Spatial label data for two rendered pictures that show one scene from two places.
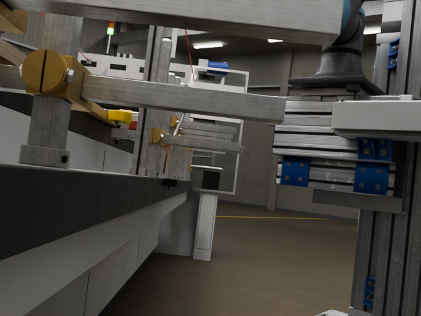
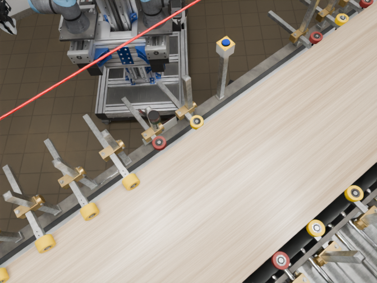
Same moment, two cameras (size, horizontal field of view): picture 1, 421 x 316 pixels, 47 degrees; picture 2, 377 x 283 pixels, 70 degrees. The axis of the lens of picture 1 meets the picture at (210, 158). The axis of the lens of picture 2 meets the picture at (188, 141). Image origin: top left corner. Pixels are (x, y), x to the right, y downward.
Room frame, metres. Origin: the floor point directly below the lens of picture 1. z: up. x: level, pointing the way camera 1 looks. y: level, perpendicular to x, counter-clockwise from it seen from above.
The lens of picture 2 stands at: (2.04, 0.90, 2.31)
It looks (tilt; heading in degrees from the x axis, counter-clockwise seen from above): 67 degrees down; 239
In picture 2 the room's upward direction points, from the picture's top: 7 degrees counter-clockwise
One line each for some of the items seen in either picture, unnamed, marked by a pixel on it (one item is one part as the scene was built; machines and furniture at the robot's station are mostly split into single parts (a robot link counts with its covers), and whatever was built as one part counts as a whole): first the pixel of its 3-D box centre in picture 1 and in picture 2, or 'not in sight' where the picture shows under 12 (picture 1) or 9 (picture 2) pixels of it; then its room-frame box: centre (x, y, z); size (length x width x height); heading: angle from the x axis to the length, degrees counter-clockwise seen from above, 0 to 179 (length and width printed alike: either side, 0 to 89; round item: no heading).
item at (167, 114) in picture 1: (163, 135); (155, 128); (1.83, 0.19, 0.86); 0.03 x 0.03 x 0.48; 0
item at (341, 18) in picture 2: not in sight; (339, 23); (0.37, 0.33, 0.85); 0.08 x 0.08 x 0.11
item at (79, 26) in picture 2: not in sight; (74, 18); (1.82, -0.64, 1.09); 0.15 x 0.15 x 0.10
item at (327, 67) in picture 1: (339, 69); (153, 13); (1.42, -0.35, 1.09); 0.15 x 0.15 x 0.10
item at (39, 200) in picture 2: not in sight; (30, 206); (2.60, 0.18, 0.95); 0.13 x 0.06 x 0.05; 0
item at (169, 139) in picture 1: (175, 140); (178, 104); (1.62, 0.12, 0.83); 0.43 x 0.03 x 0.04; 90
